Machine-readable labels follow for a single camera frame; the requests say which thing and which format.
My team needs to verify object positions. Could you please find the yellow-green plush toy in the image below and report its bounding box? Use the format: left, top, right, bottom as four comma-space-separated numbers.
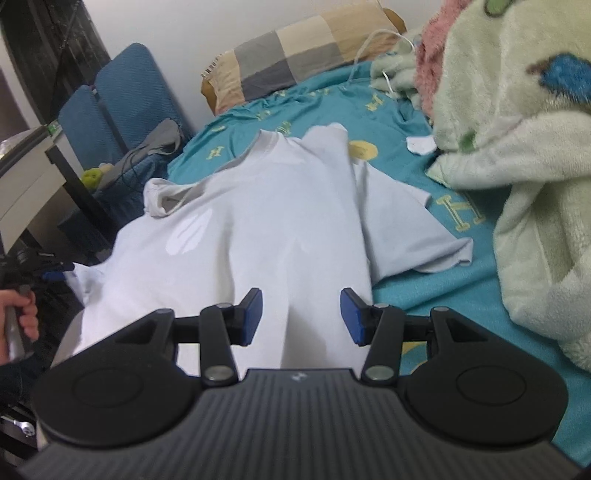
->
82, 163, 114, 190

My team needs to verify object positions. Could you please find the dark door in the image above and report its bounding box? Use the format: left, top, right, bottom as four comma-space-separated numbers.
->
0, 0, 112, 126

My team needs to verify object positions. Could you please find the white t-shirt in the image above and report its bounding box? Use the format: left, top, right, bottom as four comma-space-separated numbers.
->
51, 123, 475, 370

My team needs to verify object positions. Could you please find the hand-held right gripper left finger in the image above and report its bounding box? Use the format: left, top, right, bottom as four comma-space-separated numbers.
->
115, 287, 264, 385

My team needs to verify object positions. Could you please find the black cable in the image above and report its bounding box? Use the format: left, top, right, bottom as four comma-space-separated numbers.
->
116, 147, 149, 188

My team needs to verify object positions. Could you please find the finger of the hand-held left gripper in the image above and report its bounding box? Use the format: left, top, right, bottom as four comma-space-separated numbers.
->
28, 259, 75, 285

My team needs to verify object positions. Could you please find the pink fluffy blanket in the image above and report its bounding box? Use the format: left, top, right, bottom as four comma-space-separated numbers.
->
414, 0, 468, 117

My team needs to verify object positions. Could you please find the grey cloth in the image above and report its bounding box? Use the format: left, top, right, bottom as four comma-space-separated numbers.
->
99, 118, 184, 191

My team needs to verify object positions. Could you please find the blue folding chair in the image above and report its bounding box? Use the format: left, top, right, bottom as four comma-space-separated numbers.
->
58, 42, 195, 217

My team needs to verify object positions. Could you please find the small white cloth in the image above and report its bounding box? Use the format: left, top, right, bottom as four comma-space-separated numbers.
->
406, 135, 437, 156

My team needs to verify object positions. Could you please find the green printed fleece blanket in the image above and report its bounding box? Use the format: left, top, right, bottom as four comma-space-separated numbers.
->
369, 0, 591, 370

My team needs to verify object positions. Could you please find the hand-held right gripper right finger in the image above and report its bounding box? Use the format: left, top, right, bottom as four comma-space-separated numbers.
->
340, 286, 482, 385

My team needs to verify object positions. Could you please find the white charging cable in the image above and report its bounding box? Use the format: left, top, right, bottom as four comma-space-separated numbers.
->
344, 0, 416, 100

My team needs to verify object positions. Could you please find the teal printed bedsheet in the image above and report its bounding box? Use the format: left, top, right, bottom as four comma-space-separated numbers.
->
166, 60, 591, 467

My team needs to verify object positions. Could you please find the person's left hand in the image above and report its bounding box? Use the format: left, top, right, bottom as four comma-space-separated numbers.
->
0, 290, 40, 366

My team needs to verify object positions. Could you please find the white desk with black frame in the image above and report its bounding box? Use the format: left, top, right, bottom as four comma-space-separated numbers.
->
0, 124, 117, 259

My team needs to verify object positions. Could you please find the checkered pillow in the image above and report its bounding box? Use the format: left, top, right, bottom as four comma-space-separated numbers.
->
200, 6, 407, 117

